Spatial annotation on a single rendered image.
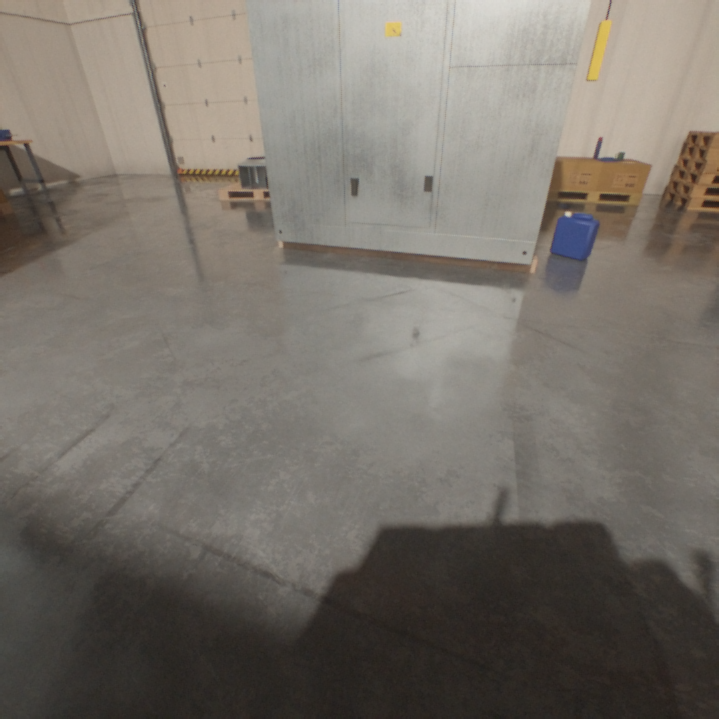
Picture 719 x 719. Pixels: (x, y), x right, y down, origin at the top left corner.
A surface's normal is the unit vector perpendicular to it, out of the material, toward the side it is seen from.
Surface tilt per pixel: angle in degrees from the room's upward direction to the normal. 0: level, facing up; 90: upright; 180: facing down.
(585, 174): 90
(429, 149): 90
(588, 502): 0
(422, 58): 90
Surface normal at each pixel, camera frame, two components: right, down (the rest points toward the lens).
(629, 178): -0.23, 0.55
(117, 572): -0.01, -0.83
